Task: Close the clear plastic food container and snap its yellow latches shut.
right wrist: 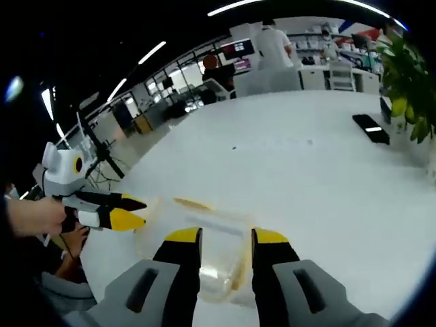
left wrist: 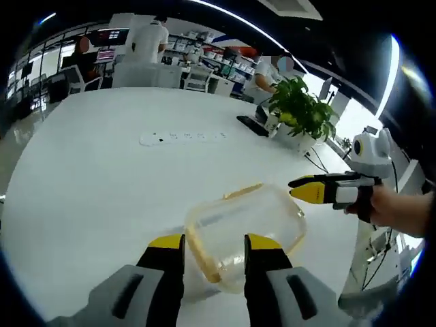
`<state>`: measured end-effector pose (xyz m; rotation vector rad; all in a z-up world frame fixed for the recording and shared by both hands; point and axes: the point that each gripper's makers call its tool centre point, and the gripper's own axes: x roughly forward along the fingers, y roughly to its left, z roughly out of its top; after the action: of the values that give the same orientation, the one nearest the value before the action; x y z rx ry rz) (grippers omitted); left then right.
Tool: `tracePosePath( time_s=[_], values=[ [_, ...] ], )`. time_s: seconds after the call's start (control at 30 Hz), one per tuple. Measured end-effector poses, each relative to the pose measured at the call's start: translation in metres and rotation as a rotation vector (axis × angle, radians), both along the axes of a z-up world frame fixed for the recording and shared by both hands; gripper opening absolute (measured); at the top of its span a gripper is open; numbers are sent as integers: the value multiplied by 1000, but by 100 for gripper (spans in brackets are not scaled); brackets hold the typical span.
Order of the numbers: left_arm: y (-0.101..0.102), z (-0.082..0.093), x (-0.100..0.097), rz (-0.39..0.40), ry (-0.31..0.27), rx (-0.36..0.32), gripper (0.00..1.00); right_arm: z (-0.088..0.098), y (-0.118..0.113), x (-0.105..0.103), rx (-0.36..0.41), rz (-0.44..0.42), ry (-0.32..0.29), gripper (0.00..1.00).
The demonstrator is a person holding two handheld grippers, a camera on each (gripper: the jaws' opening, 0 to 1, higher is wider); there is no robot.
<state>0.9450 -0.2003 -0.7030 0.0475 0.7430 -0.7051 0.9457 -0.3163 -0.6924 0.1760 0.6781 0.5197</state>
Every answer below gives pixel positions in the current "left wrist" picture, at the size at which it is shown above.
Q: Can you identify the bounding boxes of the bright side light strip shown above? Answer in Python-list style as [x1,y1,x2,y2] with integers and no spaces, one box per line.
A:
[377,33,402,117]

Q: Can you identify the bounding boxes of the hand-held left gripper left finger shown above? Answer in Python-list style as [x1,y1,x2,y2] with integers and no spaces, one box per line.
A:
[50,234,187,327]

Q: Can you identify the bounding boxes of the clear container with yellow buckle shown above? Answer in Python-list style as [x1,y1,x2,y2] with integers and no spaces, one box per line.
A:
[183,183,307,294]

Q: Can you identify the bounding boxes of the white cabinet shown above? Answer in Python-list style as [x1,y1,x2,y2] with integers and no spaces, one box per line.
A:
[113,62,182,91]

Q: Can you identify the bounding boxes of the ceiling air vent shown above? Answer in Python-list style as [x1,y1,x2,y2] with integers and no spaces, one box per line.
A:
[264,0,323,20]

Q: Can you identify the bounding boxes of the white office chair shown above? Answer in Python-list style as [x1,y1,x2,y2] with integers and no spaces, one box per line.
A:
[185,66,214,93]
[62,66,104,95]

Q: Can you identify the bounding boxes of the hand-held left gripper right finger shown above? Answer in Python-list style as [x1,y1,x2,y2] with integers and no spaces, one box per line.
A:
[243,233,355,327]

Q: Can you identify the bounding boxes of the black table cable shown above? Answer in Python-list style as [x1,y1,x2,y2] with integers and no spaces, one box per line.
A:
[304,149,330,175]

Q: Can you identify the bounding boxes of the black flat device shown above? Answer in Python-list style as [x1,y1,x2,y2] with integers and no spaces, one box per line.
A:
[236,114,270,138]

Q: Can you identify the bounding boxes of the person's right hand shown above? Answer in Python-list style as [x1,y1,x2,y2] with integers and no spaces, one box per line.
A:
[370,185,414,233]

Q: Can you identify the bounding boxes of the long ceiling light strip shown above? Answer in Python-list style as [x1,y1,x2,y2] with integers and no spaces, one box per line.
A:
[196,0,379,114]

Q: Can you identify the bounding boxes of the white plant pot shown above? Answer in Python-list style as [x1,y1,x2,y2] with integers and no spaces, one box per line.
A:
[272,115,318,155]

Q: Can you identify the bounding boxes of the white power strip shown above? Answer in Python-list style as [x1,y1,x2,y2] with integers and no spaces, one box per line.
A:
[139,130,228,147]

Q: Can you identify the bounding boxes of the green potted plant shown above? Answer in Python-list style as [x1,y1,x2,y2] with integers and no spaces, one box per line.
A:
[268,76,340,142]

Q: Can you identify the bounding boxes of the wall screen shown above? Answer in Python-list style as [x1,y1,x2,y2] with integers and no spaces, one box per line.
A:
[89,29,131,47]

